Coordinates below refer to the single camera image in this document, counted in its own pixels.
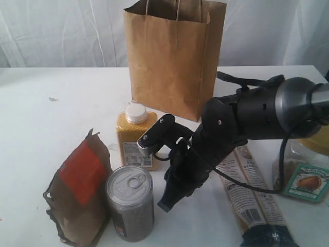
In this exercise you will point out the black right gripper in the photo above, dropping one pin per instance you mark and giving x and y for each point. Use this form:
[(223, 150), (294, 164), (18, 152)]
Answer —
[(194, 159)]

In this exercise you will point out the dark seed can pull-tab lid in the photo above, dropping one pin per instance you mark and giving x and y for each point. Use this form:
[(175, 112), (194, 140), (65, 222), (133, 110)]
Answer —
[(129, 192)]

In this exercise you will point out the brown paper shopping bag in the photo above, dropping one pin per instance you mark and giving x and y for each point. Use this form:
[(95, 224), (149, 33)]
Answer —
[(173, 49)]

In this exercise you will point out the yellow grain bottle white cap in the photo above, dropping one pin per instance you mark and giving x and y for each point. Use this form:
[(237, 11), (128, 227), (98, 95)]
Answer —
[(130, 127)]

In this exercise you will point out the long pasta packet dark blue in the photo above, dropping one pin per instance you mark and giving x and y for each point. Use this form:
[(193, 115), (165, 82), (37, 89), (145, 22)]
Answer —
[(260, 220)]

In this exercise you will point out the brown pouch with orange label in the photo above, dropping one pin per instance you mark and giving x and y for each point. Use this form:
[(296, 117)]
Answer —
[(76, 194)]

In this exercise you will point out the clear nut jar gold lid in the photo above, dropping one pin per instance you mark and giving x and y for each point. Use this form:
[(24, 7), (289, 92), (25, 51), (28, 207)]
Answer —
[(306, 168)]

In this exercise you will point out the white backdrop curtain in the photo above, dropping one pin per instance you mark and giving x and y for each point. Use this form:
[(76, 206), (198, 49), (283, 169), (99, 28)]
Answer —
[(91, 34)]

